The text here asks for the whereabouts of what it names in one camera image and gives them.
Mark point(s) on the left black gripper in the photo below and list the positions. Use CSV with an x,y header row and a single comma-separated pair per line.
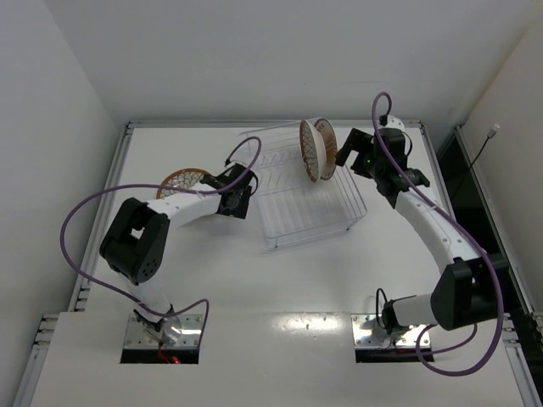
x,y
221,179

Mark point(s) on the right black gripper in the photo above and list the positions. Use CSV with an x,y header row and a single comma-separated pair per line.
x,y
356,149

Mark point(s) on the floral brown-rimmed plate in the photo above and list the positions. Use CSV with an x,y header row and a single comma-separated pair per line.
x,y
312,150
184,178

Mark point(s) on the sunburst plate with green rim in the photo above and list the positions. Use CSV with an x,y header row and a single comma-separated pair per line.
x,y
327,132

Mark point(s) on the white wire dish rack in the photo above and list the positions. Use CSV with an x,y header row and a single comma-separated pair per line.
x,y
292,208

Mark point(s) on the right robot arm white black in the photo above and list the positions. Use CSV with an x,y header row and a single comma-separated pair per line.
x,y
468,291

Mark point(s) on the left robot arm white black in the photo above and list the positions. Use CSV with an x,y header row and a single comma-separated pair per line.
x,y
135,242

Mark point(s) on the aluminium frame rail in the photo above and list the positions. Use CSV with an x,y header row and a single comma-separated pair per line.
x,y
90,257

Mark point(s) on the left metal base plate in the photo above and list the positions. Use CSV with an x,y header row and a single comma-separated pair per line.
x,y
183,332

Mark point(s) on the metal base plate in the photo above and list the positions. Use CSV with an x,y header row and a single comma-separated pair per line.
x,y
368,335
183,332

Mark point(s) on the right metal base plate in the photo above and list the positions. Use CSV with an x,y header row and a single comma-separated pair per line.
x,y
368,335

